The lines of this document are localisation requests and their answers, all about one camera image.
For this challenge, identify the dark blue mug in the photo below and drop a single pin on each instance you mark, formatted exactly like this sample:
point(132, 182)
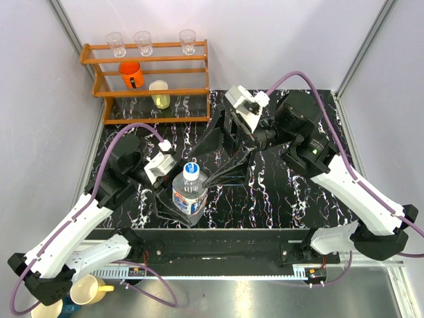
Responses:
point(61, 309)

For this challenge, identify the right drinking glass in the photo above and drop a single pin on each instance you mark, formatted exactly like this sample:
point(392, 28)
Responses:
point(187, 40)

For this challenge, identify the wooden three-tier rack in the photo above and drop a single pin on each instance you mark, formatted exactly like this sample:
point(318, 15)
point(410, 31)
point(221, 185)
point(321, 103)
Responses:
point(187, 78)

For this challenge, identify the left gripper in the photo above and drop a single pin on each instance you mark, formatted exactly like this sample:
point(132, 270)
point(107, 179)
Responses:
point(163, 203)

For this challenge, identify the middle drinking glass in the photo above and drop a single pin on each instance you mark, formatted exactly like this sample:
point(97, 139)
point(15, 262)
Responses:
point(144, 43)

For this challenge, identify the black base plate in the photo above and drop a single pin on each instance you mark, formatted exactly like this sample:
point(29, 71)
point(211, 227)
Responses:
point(214, 253)

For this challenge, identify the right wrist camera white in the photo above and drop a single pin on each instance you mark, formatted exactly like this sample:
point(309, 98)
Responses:
point(246, 105)

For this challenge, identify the labelled clear plastic bottle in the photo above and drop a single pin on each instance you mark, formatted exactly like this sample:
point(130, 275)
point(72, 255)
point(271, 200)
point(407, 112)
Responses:
point(190, 197)

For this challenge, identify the left drinking glass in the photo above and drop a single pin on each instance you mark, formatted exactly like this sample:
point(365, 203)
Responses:
point(116, 44)

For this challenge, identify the drinking glass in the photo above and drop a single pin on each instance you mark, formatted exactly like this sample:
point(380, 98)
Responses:
point(187, 40)
point(116, 44)
point(144, 43)

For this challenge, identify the yellow mug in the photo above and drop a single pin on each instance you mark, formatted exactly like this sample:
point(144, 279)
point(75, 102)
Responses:
point(89, 290)

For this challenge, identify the white bottle cap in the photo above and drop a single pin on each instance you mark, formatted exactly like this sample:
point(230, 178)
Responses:
point(191, 171)

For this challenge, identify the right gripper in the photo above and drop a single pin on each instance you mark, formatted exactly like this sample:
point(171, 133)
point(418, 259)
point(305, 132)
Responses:
point(241, 142)

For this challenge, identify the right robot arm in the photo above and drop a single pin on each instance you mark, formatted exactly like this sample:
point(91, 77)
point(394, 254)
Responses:
point(379, 231)

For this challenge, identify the pale yellow cup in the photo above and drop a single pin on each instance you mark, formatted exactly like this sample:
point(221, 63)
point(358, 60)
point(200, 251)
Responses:
point(162, 101)

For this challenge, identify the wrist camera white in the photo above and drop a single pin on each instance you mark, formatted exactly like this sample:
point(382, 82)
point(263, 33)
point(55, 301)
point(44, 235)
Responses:
point(246, 105)
point(161, 164)

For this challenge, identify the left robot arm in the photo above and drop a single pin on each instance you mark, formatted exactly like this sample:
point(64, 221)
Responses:
point(49, 270)

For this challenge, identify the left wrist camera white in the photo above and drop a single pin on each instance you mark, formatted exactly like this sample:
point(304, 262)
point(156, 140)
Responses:
point(161, 164)

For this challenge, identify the orange mug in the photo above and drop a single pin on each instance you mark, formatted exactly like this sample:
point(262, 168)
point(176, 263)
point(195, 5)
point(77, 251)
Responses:
point(131, 74)

